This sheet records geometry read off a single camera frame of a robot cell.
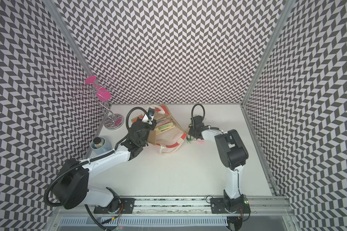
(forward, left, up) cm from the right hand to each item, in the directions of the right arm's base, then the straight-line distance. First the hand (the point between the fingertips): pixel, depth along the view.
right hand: (193, 134), depth 102 cm
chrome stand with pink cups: (+12, +57, +33) cm, 67 cm away
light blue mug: (-14, +57, +11) cm, 60 cm away
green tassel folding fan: (-5, +3, +1) cm, 6 cm away
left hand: (-2, +27, +27) cm, 38 cm away
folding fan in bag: (+4, +21, +11) cm, 24 cm away
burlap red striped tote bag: (-5, +18, +7) cm, 19 cm away
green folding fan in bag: (+1, +19, +9) cm, 21 cm away
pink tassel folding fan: (-7, -5, +1) cm, 8 cm away
